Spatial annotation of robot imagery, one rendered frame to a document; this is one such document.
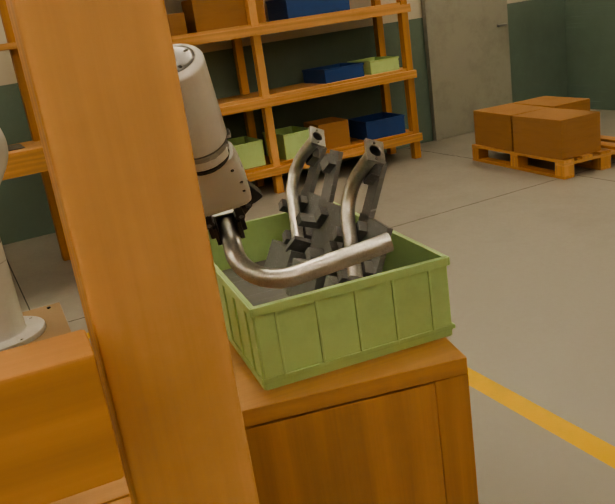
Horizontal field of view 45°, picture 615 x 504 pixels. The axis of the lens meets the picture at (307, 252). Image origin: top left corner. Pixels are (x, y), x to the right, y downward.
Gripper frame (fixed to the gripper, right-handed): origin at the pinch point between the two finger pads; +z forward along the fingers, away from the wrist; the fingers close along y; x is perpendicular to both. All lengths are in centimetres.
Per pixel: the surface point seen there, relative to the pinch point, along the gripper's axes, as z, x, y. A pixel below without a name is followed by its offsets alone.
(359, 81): 324, -444, -127
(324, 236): 42, -30, -18
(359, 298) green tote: 30.8, -1.9, -19.3
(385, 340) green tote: 40.3, 2.8, -22.3
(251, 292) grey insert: 53, -29, 1
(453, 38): 374, -535, -251
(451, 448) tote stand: 56, 21, -29
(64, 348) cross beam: -47, 52, 9
